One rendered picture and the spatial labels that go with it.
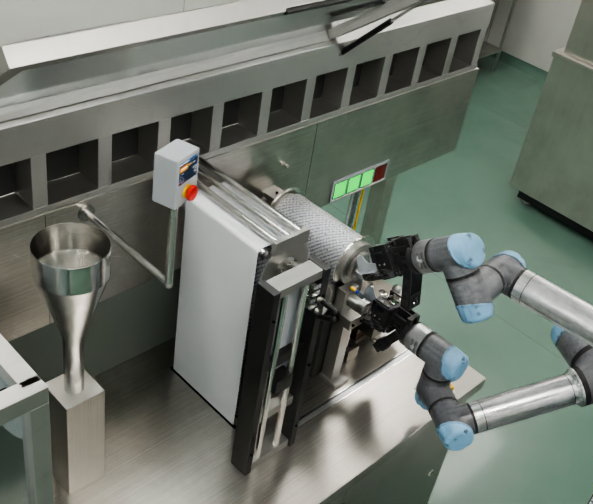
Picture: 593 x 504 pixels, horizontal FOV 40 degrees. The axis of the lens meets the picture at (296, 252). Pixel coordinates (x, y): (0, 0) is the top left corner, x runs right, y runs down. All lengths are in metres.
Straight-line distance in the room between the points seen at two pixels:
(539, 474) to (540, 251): 1.58
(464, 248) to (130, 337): 0.89
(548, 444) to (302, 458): 1.73
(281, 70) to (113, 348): 0.80
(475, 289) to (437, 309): 2.24
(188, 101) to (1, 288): 0.56
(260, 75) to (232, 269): 0.48
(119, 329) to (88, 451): 0.37
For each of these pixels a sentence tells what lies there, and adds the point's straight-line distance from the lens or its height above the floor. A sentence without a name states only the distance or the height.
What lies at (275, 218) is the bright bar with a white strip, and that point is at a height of 1.44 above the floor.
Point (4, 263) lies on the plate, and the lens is 1.77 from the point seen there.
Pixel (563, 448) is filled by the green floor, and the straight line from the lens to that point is 3.59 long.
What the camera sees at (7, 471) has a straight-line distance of 1.26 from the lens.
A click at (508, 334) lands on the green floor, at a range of 4.01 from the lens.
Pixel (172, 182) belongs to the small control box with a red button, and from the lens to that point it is 1.44.
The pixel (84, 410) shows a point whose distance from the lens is 1.75.
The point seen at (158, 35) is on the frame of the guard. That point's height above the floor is 1.98.
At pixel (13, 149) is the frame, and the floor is 1.61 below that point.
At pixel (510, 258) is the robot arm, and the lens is 1.90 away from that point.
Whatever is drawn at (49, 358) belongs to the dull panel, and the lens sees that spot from 2.02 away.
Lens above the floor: 2.44
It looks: 36 degrees down
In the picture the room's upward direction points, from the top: 10 degrees clockwise
